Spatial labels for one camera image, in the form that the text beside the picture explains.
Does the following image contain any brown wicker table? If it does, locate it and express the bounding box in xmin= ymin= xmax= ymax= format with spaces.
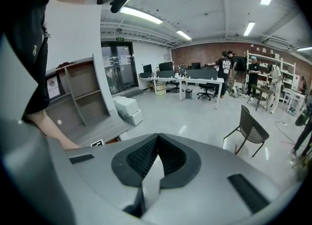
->
xmin=247 ymin=84 xmax=275 ymax=111

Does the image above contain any dark desk partition panel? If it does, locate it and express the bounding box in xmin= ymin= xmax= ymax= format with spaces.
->
xmin=156 ymin=70 xmax=176 ymax=79
xmin=186 ymin=69 xmax=218 ymax=79

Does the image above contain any wooden drawer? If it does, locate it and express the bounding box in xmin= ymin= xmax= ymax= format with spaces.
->
xmin=104 ymin=135 xmax=122 ymax=145

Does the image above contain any ceiling air conditioner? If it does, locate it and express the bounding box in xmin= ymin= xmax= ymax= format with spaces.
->
xmin=262 ymin=37 xmax=293 ymax=49

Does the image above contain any glass double door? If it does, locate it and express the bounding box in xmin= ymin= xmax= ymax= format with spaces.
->
xmin=100 ymin=41 xmax=140 ymax=96

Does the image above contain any large white box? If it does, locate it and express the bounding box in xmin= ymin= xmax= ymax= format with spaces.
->
xmin=112 ymin=95 xmax=137 ymax=117

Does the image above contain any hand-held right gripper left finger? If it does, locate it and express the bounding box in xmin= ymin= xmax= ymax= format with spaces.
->
xmin=63 ymin=133 xmax=159 ymax=219

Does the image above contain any black office chair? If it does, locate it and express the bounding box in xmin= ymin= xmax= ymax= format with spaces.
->
xmin=169 ymin=80 xmax=181 ymax=94
xmin=196 ymin=82 xmax=216 ymax=102

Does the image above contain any framed poster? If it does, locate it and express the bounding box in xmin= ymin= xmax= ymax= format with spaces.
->
xmin=46 ymin=74 xmax=62 ymax=101

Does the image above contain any beige box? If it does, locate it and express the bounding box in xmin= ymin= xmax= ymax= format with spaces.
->
xmin=154 ymin=82 xmax=167 ymax=96

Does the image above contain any person's left forearm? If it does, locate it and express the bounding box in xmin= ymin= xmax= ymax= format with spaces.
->
xmin=26 ymin=108 xmax=82 ymax=150

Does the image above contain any long white office desk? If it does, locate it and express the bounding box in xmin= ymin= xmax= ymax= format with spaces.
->
xmin=138 ymin=76 xmax=225 ymax=110

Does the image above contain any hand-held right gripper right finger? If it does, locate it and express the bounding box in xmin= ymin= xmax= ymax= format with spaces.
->
xmin=141 ymin=133 xmax=283 ymax=223

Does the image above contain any black wall screen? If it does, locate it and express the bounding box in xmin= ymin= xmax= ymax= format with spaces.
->
xmin=234 ymin=56 xmax=247 ymax=72

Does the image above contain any black wicker chair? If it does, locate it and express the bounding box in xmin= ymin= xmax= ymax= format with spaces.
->
xmin=223 ymin=104 xmax=270 ymax=158

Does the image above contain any tall white shelving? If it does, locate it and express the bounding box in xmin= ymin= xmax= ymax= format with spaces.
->
xmin=246 ymin=49 xmax=297 ymax=103

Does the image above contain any small white table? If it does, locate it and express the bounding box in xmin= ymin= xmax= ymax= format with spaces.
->
xmin=283 ymin=88 xmax=307 ymax=117

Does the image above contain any small white box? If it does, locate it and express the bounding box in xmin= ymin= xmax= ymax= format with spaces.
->
xmin=123 ymin=109 xmax=144 ymax=126

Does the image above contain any dark red cloth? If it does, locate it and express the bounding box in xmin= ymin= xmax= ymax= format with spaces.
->
xmin=57 ymin=60 xmax=78 ymax=69

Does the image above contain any person's black shirt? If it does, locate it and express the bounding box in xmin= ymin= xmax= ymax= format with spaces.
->
xmin=0 ymin=0 xmax=52 ymax=123

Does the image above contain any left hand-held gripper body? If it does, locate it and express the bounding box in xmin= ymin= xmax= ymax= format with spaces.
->
xmin=90 ymin=139 xmax=106 ymax=148

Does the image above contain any green cushion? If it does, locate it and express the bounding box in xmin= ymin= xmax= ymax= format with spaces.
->
xmin=294 ymin=108 xmax=311 ymax=127

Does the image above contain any grey wooden desk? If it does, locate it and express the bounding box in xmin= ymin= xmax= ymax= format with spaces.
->
xmin=64 ymin=116 xmax=130 ymax=148

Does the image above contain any grey wooden shelf unit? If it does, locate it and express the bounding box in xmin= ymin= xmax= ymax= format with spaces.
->
xmin=45 ymin=53 xmax=111 ymax=135

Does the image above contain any thin floor cable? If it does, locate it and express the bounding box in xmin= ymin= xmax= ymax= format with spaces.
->
xmin=274 ymin=121 xmax=296 ymax=145

